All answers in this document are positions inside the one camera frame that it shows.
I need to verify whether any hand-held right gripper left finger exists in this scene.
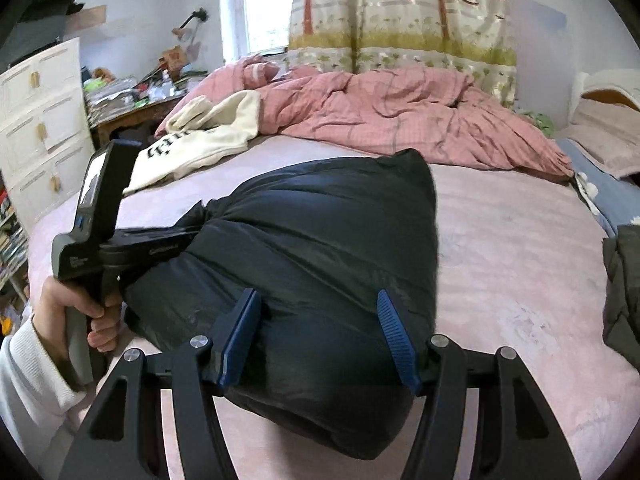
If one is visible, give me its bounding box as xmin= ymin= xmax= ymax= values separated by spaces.
xmin=59 ymin=288 xmax=263 ymax=480

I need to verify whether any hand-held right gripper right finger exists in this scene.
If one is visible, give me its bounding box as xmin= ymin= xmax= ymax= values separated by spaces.
xmin=377 ymin=290 xmax=582 ymax=480

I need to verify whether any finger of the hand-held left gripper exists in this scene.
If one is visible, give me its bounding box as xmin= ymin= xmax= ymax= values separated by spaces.
xmin=119 ymin=225 xmax=201 ymax=240

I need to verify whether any black down jacket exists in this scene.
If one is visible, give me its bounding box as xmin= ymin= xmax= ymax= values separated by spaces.
xmin=122 ymin=148 xmax=441 ymax=461

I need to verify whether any person's left hand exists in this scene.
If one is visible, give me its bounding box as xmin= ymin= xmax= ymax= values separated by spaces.
xmin=32 ymin=275 xmax=126 ymax=361

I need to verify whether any cluttered storage shelf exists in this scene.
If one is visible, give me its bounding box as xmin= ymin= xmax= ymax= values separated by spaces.
xmin=0 ymin=180 xmax=31 ymax=336

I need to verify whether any cream printed hoodie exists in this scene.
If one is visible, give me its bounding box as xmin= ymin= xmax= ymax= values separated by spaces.
xmin=122 ymin=90 xmax=263 ymax=196

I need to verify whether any brown wooden desk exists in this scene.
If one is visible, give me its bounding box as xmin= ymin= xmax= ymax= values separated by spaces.
xmin=90 ymin=95 xmax=188 ymax=148

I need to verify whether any white drawer cabinet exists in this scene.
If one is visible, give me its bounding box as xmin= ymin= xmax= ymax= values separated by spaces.
xmin=0 ymin=37 xmax=96 ymax=233

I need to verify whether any brown paper sheet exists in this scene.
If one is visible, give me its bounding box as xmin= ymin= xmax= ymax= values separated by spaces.
xmin=65 ymin=5 xmax=108 ymax=36

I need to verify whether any dark green folded garment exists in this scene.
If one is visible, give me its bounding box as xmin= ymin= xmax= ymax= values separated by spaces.
xmin=601 ymin=224 xmax=640 ymax=361

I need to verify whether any dark flat bundle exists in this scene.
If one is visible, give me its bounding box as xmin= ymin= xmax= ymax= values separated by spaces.
xmin=0 ymin=0 xmax=86 ymax=68

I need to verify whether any pink checked quilt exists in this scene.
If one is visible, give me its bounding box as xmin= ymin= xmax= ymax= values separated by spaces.
xmin=187 ymin=55 xmax=576 ymax=183

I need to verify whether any white framed window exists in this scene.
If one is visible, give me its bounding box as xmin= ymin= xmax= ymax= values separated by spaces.
xmin=217 ymin=0 xmax=298 ymax=63

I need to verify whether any blue cloud print pillow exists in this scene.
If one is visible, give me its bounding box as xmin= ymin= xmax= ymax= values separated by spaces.
xmin=555 ymin=137 xmax=640 ymax=238

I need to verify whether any green cloth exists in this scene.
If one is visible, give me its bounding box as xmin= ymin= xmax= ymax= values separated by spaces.
xmin=520 ymin=110 xmax=556 ymax=138

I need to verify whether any mauve pillow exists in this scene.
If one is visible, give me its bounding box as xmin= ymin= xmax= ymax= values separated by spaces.
xmin=567 ymin=97 xmax=640 ymax=178

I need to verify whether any white and wooden headboard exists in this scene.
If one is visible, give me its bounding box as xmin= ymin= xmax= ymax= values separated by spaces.
xmin=570 ymin=71 xmax=640 ymax=111

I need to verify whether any tree print curtain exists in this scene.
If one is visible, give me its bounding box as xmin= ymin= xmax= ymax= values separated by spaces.
xmin=282 ymin=0 xmax=518 ymax=108

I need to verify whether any black wall lamp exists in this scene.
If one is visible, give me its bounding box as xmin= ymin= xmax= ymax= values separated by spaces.
xmin=171 ymin=7 xmax=210 ymax=43

